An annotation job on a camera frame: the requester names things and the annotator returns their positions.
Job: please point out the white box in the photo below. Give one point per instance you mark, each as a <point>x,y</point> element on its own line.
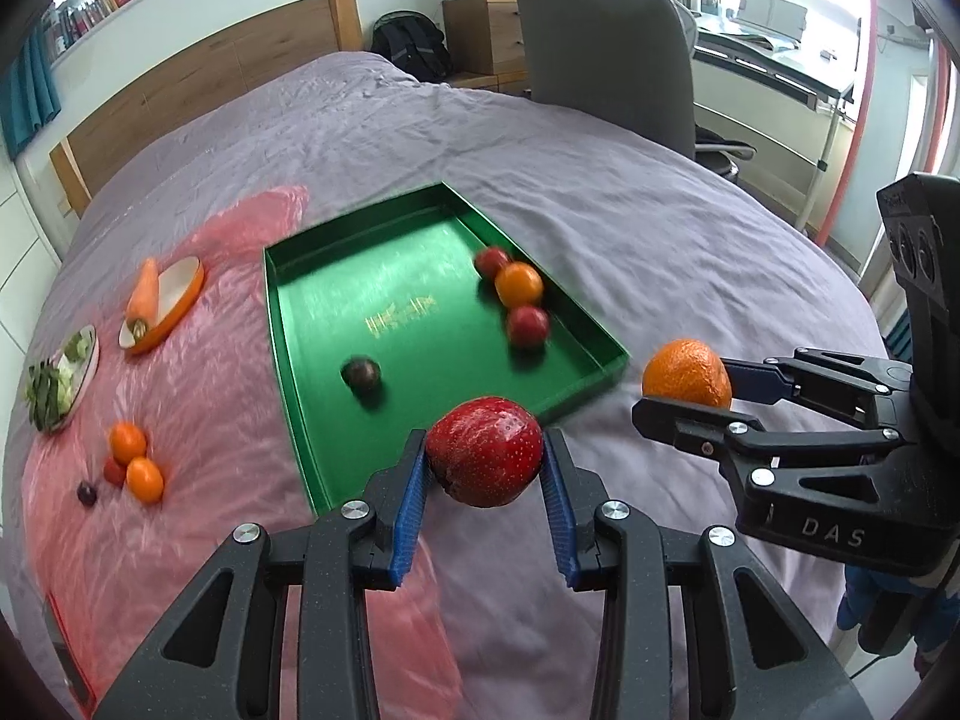
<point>772,11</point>

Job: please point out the carrot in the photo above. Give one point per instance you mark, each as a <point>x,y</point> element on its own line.
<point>142,292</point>

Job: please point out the black backpack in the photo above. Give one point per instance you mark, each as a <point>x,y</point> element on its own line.
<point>409,49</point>

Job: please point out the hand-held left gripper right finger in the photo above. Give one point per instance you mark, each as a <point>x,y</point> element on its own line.
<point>559,510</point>

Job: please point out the patterned plate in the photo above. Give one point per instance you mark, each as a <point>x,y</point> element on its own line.
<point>88,367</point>

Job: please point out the green tray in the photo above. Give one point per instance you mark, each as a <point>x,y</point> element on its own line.
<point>375,277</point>

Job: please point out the orange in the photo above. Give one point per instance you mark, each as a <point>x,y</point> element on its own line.
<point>145,480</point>
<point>127,441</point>
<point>518,284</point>
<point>686,375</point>

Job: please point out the teal curtain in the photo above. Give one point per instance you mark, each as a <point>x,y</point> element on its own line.
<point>30,97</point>

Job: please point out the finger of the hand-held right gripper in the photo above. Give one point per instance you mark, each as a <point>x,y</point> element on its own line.
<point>675,431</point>
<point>754,379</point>

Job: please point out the orange dish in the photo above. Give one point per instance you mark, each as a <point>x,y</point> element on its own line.
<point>180,292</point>

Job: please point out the wooden headboard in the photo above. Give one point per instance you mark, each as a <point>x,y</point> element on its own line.
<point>225,67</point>

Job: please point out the white wardrobe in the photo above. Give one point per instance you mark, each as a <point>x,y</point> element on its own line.
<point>19,255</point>

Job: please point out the pink plastic sheet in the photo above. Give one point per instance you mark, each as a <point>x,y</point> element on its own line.
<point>225,540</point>

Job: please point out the person's right hand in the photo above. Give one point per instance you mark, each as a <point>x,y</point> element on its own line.
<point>855,600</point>

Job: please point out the small bok choy piece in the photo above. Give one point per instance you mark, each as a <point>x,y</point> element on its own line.
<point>75,346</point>

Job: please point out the red apple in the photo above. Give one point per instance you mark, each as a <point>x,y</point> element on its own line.
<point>114,472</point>
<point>528,325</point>
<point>489,259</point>
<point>487,450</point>

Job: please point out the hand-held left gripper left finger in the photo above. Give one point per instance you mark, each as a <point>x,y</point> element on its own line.
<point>409,510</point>

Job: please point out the grey chair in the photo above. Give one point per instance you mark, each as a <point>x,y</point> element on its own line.
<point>600,52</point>

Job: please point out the dark plum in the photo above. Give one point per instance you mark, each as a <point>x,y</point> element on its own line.
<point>361,373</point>
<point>87,493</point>

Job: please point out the white desk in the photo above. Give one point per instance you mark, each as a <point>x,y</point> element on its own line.
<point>750,41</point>

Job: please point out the smartphone in red case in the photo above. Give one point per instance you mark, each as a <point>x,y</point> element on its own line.
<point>67,660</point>

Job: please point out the wooden nightstand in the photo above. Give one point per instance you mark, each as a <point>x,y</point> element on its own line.
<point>480,37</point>

